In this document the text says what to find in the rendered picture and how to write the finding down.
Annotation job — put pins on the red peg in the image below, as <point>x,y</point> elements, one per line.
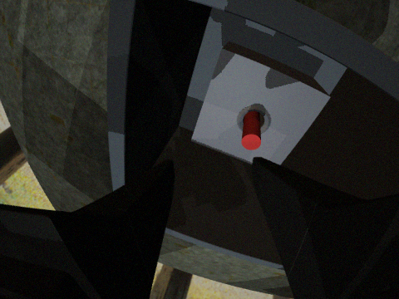
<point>251,131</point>

